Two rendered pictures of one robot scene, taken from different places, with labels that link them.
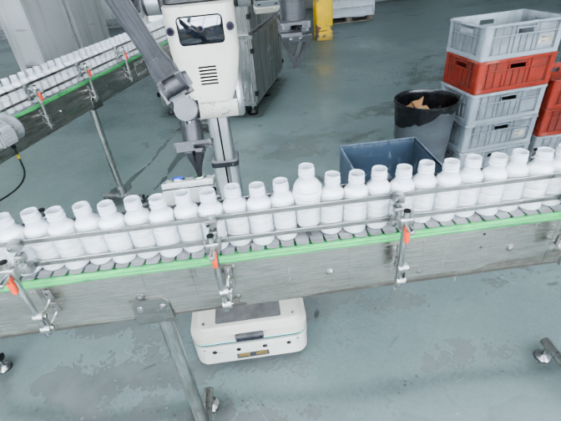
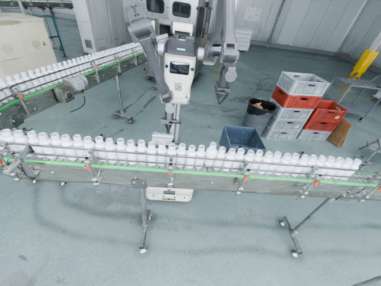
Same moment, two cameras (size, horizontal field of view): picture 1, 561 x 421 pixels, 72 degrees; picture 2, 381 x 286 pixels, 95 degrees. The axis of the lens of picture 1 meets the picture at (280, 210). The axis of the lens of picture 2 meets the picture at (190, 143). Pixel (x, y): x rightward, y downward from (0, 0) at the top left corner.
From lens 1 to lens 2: 0.23 m
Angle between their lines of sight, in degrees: 6
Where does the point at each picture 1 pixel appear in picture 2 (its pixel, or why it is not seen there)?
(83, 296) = (113, 173)
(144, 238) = (143, 157)
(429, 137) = (259, 121)
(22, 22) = (86, 18)
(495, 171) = (284, 160)
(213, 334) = (155, 189)
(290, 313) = not seen: hidden behind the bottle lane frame
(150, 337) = not seen: hidden behind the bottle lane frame
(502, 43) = (300, 88)
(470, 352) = (254, 215)
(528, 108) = (303, 117)
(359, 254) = (225, 179)
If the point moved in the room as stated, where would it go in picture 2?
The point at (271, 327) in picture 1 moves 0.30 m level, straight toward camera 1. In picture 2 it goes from (178, 190) to (178, 218)
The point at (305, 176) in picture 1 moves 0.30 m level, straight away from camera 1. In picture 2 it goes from (212, 148) to (214, 121)
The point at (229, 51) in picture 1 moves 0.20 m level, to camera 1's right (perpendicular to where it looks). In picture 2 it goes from (189, 79) to (215, 83)
